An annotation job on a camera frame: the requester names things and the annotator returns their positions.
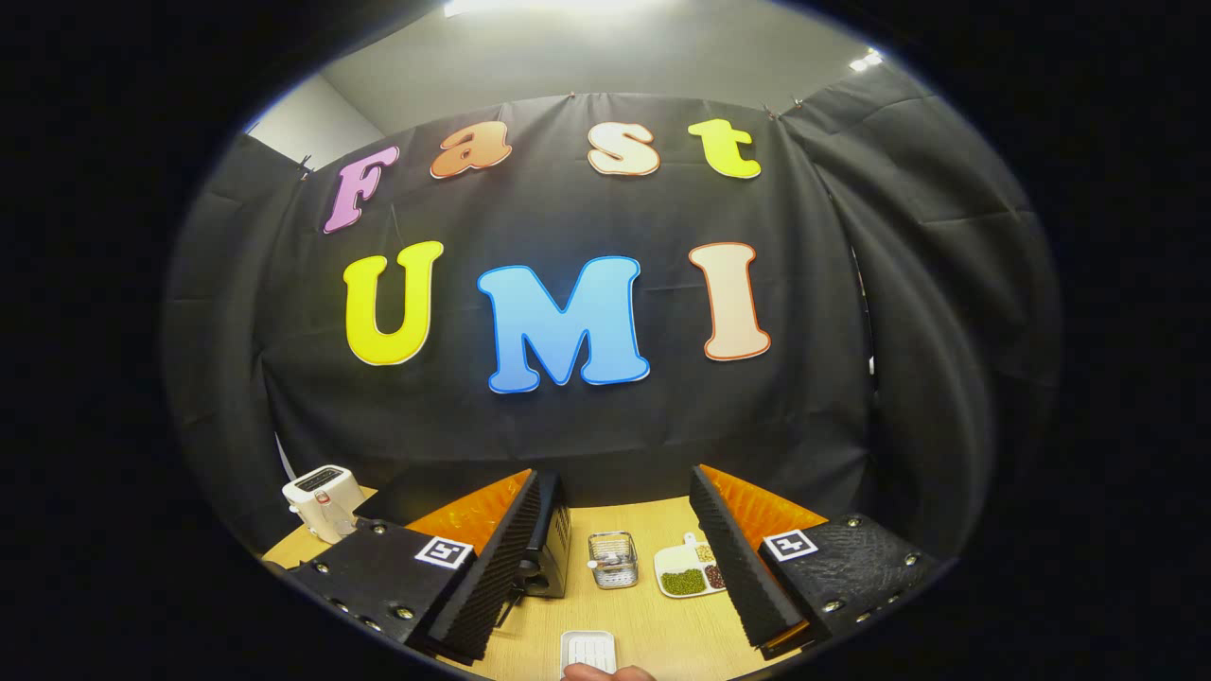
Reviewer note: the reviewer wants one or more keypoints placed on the white ribbed tray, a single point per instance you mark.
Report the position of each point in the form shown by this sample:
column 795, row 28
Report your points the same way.
column 587, row 648

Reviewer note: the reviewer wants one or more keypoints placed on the white toaster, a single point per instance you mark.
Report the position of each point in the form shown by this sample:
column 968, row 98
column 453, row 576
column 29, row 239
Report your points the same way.
column 317, row 487

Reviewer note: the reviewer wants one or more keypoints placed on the black electric oven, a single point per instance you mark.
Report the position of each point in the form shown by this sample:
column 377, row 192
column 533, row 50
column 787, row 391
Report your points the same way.
column 549, row 539

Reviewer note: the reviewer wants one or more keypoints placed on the black backdrop cloth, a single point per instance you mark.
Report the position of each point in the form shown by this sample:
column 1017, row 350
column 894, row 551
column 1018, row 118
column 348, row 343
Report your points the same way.
column 568, row 426

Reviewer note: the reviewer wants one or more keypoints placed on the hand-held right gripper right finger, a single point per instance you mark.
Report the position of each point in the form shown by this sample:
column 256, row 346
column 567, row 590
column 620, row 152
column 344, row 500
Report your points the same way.
column 743, row 577

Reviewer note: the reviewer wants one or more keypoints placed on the white divided plate with beans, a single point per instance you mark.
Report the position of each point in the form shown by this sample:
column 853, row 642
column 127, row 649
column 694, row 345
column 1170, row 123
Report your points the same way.
column 674, row 558

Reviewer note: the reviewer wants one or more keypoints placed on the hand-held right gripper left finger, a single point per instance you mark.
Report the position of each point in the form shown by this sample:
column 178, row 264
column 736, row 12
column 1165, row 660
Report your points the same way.
column 497, row 577

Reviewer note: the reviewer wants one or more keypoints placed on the ceiling light panel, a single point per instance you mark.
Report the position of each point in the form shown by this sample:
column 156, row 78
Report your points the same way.
column 866, row 61

